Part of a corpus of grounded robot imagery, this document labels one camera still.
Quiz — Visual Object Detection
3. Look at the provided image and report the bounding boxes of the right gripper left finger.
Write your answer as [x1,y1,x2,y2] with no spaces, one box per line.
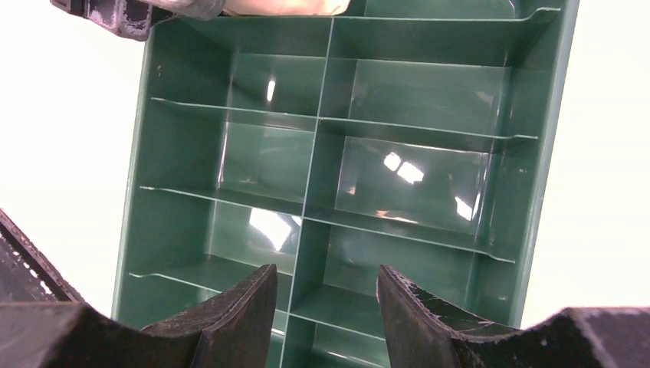
[1,264,278,367]

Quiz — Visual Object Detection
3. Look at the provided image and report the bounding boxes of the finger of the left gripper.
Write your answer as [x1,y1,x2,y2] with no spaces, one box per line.
[50,0,226,41]

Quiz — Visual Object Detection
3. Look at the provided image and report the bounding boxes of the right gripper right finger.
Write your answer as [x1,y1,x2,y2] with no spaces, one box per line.
[376,264,649,367]

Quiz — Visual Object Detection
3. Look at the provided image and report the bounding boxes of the beige underwear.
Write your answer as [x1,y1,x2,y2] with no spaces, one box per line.
[223,0,350,16]

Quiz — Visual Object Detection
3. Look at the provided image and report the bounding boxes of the green compartment tray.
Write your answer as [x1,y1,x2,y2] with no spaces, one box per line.
[112,1,579,367]

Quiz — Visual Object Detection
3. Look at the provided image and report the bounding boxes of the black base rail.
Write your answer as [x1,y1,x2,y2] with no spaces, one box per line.
[1,211,84,303]

